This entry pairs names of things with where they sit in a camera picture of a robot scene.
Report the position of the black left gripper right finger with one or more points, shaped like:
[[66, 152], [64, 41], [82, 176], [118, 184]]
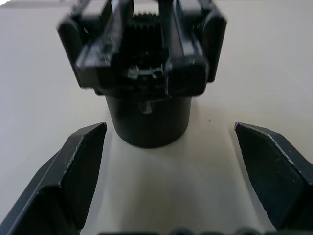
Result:
[[276, 176]]

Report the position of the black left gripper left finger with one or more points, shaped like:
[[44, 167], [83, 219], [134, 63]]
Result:
[[56, 186]]

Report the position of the black gripper body workpiece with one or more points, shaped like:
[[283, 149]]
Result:
[[149, 73]]

